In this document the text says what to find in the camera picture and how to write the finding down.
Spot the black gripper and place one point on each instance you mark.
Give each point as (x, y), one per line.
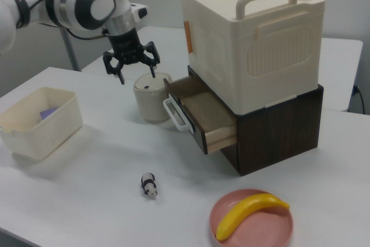
(127, 47)

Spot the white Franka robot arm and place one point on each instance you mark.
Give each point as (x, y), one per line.
(95, 7)

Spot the dark wooden drawer cabinet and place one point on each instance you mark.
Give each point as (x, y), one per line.
(274, 143)

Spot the cream lidded trash can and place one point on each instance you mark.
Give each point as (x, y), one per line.
(150, 105)

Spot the purple foam block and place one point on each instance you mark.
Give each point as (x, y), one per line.
(47, 113)

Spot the white plastic bin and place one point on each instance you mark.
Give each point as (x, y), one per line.
(43, 140)

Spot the panda toy figure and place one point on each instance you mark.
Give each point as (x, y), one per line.
(148, 184)

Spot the yellow toy banana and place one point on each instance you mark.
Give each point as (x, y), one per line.
(245, 209)

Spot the pink plate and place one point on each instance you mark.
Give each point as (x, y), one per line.
(260, 229)

